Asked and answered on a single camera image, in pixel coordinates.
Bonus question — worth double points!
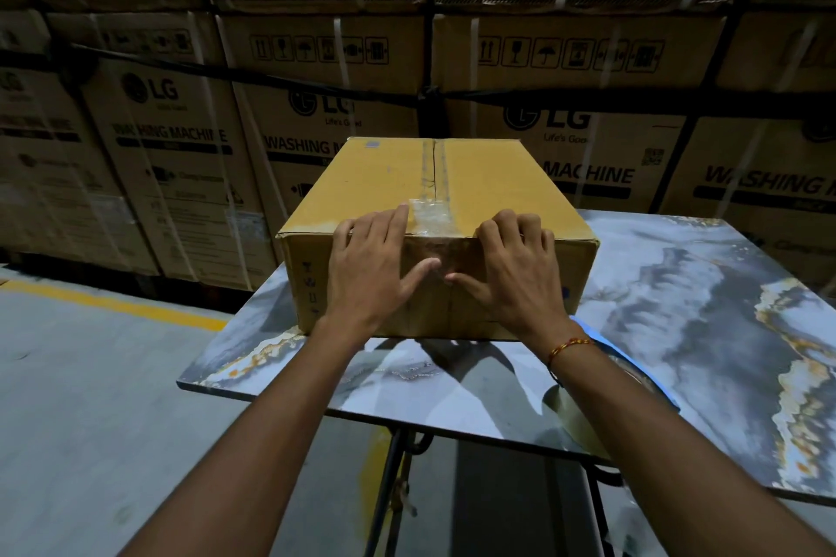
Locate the person's right hand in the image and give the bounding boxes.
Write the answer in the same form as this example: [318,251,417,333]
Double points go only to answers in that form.
[444,208,580,352]

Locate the person's left hand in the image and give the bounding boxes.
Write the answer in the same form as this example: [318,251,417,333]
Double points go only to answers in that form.
[312,204,442,342]

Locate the yellow-brown taped cardboard box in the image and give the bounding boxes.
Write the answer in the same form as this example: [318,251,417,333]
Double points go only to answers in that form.
[276,136,601,342]

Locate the person's right forearm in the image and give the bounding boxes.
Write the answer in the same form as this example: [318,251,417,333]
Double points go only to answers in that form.
[536,323,836,557]

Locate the person's left forearm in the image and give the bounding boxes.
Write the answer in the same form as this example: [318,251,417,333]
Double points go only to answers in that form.
[121,325,388,557]

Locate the blue-rimmed packing tape roll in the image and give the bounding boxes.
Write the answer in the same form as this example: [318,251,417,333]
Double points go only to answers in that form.
[550,315,683,456]

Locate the stack of large appliance cartons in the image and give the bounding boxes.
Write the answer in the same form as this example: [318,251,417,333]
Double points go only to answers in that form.
[0,0,836,311]

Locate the red-orange thread bracelet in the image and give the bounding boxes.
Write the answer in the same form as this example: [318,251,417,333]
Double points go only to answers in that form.
[545,336,597,383]

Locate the black metal table frame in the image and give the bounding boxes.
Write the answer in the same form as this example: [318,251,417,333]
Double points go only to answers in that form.
[362,423,633,557]

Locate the black rack frame bars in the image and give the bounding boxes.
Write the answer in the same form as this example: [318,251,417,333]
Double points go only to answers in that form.
[0,0,836,215]

